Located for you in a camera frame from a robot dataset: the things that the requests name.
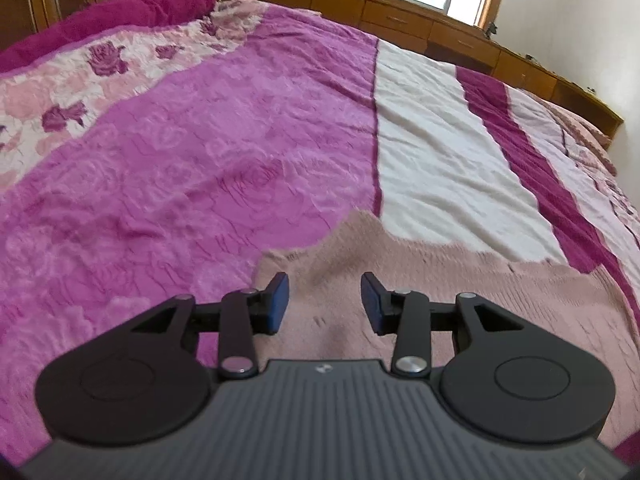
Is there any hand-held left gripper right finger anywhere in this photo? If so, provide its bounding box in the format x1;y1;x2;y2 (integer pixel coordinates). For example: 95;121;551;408
360;271;524;377

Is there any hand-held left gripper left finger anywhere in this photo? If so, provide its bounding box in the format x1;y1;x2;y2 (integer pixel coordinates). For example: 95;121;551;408
131;271;291;380

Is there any pink knitted sweater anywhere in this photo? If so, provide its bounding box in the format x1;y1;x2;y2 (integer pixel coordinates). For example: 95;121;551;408
197;208;640;463

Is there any purple floral bed blanket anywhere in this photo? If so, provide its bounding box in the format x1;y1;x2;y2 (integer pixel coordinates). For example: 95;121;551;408
0;0;640;467

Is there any low wooden cabinet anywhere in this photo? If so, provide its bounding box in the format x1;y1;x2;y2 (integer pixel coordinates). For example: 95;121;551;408
212;0;626;150

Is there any magenta velvet pillow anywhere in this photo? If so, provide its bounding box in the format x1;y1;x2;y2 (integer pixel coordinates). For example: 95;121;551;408
0;0;219;75

